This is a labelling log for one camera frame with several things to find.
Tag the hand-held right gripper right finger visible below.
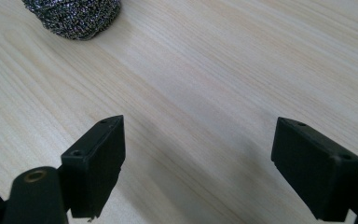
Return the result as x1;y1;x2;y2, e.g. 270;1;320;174
270;117;358;223

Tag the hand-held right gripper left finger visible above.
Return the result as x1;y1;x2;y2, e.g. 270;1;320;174
61;114;127;219

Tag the steel wool scouring ball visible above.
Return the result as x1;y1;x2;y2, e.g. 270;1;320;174
21;0;122;41

